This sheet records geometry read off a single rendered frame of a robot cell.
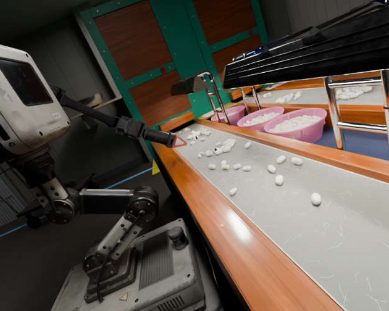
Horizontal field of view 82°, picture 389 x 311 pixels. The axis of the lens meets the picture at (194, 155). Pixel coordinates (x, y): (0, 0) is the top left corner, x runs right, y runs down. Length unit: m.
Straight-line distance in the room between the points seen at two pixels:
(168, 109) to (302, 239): 1.58
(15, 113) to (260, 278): 0.75
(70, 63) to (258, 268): 4.25
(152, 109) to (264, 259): 1.60
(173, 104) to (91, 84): 2.60
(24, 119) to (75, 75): 3.63
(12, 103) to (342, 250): 0.88
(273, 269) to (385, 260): 0.18
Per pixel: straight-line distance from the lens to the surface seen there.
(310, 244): 0.55
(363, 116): 1.08
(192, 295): 1.00
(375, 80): 0.66
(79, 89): 4.41
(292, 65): 0.52
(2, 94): 0.83
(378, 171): 0.69
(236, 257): 0.52
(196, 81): 1.16
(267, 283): 0.47
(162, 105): 1.92
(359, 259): 0.52
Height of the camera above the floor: 1.13
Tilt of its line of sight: 19 degrees down
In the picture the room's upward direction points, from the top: 24 degrees counter-clockwise
